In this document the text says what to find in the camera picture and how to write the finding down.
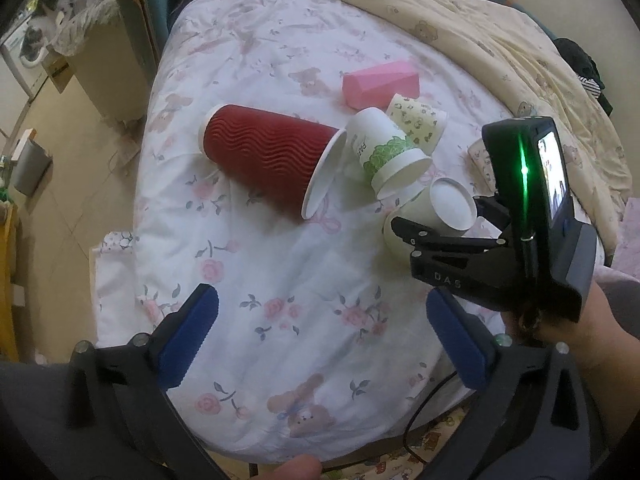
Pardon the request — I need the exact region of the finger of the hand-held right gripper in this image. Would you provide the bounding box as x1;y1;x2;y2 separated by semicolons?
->
471;194;512;235
391;216;523;307

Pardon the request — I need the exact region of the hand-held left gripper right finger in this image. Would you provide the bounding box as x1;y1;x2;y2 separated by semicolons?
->
425;290;613;480

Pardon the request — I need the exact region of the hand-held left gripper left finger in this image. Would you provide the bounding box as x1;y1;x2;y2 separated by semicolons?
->
67;282;227;480

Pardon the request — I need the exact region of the plain white paper cup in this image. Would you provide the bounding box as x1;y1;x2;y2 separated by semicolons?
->
382;176;478;263

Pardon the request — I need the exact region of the bear-print paper cup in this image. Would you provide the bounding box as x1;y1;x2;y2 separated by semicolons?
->
467;137;497;187

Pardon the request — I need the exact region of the yellow patterned paper cup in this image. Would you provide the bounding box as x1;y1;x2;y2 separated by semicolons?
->
385;92;450;155

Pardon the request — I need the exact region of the white green-print paper cup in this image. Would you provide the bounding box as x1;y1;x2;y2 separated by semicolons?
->
344;107;434;202

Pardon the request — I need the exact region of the red ripple paper cup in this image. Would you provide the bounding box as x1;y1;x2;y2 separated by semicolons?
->
199;104;349;221

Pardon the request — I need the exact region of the person's right hand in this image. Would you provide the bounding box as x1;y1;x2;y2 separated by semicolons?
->
502;280;640;376

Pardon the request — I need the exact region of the person's left hand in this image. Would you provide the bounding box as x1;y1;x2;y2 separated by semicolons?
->
261;454;324;480

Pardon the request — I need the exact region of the cartoon-print mat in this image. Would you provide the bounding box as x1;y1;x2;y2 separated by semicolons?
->
320;400;483;480

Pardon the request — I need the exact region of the white floral quilt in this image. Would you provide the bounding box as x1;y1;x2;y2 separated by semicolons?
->
95;0;518;465

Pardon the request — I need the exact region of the white patterned cloth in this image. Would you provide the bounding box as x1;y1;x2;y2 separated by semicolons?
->
89;229;139;262

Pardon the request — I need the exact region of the black clothing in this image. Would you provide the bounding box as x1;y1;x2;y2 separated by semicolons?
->
554;37;615;115

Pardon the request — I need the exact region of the pink box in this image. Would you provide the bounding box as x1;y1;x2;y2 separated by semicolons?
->
342;60;422;113

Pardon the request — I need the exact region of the cream bear-print blanket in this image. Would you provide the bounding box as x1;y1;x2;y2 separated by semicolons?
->
252;0;633;261

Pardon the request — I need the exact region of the yellow wooden furniture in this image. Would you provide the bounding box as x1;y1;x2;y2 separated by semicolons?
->
0;204;22;362

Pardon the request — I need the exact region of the grey bin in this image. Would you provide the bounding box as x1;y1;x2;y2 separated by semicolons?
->
9;134;54;197

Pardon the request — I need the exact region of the white cabinet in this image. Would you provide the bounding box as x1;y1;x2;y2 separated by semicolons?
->
64;20;153;122

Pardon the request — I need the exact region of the cardboard box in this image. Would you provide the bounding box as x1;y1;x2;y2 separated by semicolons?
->
41;51;75;94

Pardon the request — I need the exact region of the teal furniture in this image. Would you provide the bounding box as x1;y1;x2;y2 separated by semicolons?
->
111;0;175;68

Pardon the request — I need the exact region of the washing machine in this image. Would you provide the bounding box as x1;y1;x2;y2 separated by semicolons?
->
0;12;57;97

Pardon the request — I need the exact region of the black cable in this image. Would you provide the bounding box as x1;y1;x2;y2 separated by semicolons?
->
402;370;460;468

